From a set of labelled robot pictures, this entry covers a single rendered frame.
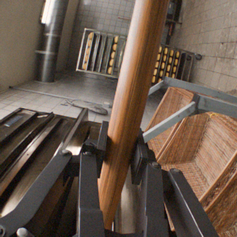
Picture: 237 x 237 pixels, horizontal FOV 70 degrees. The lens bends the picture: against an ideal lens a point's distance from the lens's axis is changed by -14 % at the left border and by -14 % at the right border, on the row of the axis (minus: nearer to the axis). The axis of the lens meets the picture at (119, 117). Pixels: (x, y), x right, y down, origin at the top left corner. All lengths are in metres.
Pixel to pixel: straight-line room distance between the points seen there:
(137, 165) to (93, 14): 5.21
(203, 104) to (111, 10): 4.83
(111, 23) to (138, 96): 5.09
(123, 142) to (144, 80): 0.06
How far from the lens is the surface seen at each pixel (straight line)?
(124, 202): 1.01
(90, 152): 0.16
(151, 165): 0.16
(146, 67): 0.17
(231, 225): 0.94
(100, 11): 5.33
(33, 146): 1.35
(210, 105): 0.64
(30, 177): 1.07
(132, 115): 0.17
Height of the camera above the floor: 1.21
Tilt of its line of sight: 4 degrees down
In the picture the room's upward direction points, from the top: 79 degrees counter-clockwise
